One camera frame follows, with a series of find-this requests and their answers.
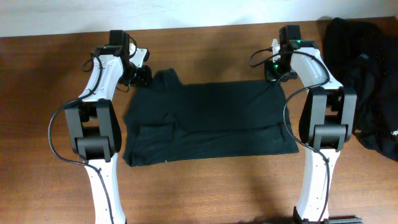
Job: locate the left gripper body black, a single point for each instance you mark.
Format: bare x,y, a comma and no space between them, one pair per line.
142,78

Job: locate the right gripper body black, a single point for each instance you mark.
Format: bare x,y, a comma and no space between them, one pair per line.
278,72

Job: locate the black t-shirt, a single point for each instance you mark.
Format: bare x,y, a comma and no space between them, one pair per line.
170,121

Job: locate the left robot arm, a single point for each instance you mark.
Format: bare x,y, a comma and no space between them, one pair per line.
93,126

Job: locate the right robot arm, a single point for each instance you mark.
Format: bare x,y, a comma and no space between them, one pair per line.
326,122

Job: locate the pile of black clothes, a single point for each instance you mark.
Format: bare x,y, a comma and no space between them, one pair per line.
363,56

